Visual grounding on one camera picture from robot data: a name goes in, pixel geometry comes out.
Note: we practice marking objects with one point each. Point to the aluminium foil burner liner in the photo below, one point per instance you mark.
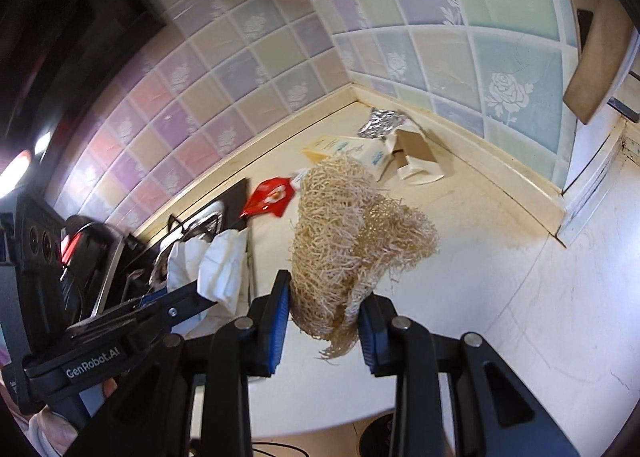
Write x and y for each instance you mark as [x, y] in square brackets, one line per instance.
[205, 219]

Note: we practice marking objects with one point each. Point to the wooden cutting board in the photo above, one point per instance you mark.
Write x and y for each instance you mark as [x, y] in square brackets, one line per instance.
[600, 62]

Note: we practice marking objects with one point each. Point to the pink gooseneck lamp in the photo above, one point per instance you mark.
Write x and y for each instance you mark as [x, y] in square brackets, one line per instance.
[12, 172]

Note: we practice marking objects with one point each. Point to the pale yellow white carton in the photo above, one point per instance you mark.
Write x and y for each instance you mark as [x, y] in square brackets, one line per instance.
[350, 149]

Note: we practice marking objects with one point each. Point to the black range hood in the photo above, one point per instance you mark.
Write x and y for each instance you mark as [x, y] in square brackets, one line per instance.
[60, 37]

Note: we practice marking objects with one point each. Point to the white open cardboard box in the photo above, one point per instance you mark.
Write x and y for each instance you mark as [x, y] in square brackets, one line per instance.
[417, 149]

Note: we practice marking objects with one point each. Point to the round dark trash can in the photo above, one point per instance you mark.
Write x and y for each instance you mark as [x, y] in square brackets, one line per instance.
[377, 437]

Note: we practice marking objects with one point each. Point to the white tissue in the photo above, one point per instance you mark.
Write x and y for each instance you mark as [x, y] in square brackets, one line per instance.
[220, 262]

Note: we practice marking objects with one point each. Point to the silver foil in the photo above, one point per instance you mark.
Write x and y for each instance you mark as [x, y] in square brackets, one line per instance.
[380, 122]

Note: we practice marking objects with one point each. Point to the beige loofah sponge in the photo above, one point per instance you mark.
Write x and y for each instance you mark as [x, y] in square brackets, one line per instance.
[340, 247]

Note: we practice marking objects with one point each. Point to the stainless steel box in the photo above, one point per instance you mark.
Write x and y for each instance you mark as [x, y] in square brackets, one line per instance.
[112, 267]

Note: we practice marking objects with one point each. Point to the person's left hand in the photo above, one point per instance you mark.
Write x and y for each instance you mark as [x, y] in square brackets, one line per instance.
[108, 388]

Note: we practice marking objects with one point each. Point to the red snack wrapper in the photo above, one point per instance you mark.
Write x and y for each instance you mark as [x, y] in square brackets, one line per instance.
[267, 197]

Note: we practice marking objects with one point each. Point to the black glass gas stove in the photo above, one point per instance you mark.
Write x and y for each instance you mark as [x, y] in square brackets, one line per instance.
[235, 199]

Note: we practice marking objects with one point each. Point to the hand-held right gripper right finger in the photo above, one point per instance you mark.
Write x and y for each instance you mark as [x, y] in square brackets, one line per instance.
[367, 337]

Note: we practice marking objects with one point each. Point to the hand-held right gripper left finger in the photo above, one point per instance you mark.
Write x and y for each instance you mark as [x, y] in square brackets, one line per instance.
[280, 322]

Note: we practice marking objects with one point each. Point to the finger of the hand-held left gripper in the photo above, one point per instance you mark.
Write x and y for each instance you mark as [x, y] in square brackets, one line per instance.
[152, 298]
[150, 318]

